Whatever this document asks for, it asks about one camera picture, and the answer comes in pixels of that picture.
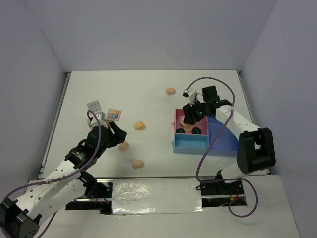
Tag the green puff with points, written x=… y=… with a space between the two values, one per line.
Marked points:
x=180 y=130
x=196 y=130

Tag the pink drawer box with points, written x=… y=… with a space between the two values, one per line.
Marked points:
x=202 y=125

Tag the silver grey eyeshadow palette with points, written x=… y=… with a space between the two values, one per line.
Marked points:
x=94 y=106

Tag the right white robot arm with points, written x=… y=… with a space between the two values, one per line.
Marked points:
x=255 y=145

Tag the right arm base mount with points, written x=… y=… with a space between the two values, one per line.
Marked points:
x=220 y=194

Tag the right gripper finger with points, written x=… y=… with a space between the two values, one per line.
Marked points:
x=198 y=117
x=188 y=117

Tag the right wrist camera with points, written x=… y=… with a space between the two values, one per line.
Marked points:
x=190 y=94

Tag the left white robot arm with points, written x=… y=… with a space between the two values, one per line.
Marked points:
x=22 y=217

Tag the aluminium rail left edge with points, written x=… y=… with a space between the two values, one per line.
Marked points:
x=48 y=146

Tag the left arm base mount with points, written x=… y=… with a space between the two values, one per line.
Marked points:
x=97 y=196

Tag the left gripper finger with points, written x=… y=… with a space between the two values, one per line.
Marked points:
x=113 y=143
x=118 y=134

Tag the purple-blue organizer tray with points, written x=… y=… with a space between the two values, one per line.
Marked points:
x=226 y=144

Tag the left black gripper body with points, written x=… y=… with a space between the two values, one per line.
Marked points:
x=110 y=134

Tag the light blue drawer box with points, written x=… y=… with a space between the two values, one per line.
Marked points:
x=190 y=143

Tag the silver foil tape sheet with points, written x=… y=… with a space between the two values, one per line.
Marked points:
x=155 y=196

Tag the gourd sponge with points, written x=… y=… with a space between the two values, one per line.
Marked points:
x=137 y=164
x=123 y=146
x=170 y=91

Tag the orange teardrop sponge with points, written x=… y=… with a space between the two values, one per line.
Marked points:
x=139 y=125

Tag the gourd sponge front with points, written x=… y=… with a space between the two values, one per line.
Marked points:
x=137 y=164

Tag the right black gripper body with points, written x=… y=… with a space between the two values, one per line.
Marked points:
x=200 y=108

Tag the peach puff with ribbon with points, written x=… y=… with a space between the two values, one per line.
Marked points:
x=186 y=126

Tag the colourful glitter eyeshadow palette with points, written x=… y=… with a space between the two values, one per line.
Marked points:
x=113 y=115

